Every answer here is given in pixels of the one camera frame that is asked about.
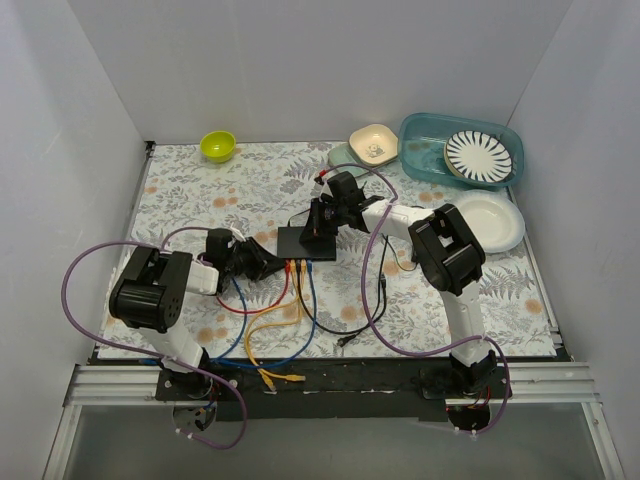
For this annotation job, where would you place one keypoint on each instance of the pale green divided tray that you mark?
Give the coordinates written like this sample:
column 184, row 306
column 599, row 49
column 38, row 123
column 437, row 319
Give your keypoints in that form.
column 344, row 159

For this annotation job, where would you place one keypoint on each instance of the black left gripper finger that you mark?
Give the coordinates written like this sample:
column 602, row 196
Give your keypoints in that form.
column 261, row 256
column 270, row 268

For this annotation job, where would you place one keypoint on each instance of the blue striped white plate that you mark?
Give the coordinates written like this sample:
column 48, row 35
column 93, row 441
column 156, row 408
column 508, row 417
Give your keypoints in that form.
column 478, row 157

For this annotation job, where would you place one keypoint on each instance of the aluminium frame rail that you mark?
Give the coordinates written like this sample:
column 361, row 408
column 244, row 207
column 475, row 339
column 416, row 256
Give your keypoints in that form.
column 533, row 383

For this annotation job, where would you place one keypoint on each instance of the lime green bowl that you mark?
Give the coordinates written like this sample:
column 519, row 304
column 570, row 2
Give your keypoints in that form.
column 218, row 146

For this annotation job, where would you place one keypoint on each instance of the teal plastic basin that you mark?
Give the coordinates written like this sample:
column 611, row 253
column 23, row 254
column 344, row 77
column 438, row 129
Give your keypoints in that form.
column 421, row 149

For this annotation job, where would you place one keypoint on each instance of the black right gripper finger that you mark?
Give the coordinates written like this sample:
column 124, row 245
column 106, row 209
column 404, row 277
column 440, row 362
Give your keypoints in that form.
column 314, row 232
column 330, row 231

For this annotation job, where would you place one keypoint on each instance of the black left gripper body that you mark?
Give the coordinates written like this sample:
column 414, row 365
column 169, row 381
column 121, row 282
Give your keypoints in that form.
column 254, row 260

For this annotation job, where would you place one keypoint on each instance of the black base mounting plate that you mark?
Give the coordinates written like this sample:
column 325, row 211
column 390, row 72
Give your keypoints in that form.
column 421, row 389

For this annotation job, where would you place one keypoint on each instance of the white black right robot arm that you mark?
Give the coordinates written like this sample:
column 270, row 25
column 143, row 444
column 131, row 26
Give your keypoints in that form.
column 446, row 250

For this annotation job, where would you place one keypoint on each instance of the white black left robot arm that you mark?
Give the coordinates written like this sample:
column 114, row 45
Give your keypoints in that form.
column 149, row 294

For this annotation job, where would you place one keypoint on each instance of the white round plate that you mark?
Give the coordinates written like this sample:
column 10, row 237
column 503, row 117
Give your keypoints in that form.
column 495, row 221

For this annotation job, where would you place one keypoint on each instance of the beige square panda bowl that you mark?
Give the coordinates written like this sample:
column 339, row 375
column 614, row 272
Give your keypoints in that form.
column 374, row 145

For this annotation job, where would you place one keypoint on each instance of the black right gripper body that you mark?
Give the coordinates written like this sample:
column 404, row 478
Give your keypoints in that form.
column 316, row 220

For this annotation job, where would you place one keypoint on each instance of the black network switch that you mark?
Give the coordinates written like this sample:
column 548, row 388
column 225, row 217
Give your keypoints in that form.
column 293, row 243

